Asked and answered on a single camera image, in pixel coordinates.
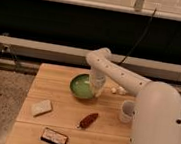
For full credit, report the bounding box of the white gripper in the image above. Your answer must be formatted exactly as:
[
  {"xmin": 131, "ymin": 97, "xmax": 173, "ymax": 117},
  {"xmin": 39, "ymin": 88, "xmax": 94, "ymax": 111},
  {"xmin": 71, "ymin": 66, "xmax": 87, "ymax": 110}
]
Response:
[{"xmin": 89, "ymin": 68, "xmax": 106, "ymax": 98}]

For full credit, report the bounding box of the green ceramic bowl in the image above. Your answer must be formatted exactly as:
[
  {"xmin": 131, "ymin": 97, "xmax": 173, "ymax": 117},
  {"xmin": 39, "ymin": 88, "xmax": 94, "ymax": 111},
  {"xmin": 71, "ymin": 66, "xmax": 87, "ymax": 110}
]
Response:
[{"xmin": 70, "ymin": 73, "xmax": 97, "ymax": 100}]

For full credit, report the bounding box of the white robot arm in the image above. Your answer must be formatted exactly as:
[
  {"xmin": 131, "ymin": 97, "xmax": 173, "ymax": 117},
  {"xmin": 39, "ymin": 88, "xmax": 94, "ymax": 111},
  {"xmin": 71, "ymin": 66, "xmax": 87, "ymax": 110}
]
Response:
[{"xmin": 86, "ymin": 47, "xmax": 181, "ymax": 144}]

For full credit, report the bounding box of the small white garlic piece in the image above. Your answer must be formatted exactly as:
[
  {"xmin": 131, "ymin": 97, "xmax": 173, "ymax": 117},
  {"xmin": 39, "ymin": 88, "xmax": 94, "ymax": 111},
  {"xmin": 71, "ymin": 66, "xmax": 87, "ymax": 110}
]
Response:
[{"xmin": 111, "ymin": 86, "xmax": 127, "ymax": 95}]

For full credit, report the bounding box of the white cup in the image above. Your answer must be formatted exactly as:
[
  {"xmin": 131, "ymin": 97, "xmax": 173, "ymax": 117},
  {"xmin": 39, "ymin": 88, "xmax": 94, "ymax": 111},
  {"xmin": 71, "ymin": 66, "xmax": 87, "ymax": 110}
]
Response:
[{"xmin": 119, "ymin": 100, "xmax": 135, "ymax": 123}]

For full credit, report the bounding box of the wooden table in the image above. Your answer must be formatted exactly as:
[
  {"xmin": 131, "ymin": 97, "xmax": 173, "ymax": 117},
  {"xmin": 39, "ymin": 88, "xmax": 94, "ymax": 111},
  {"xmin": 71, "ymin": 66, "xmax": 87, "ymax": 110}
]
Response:
[{"xmin": 6, "ymin": 63, "xmax": 131, "ymax": 144}]

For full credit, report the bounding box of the black rectangular box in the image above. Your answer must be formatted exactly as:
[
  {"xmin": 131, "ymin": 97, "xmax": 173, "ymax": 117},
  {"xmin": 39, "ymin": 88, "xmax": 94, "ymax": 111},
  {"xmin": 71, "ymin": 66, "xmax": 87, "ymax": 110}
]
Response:
[{"xmin": 40, "ymin": 128, "xmax": 69, "ymax": 144}]

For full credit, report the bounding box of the black hanging cable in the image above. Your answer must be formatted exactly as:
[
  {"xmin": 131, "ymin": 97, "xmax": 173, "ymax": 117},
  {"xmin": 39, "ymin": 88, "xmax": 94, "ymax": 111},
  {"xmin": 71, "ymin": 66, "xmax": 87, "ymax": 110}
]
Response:
[{"xmin": 117, "ymin": 3, "xmax": 159, "ymax": 71}]

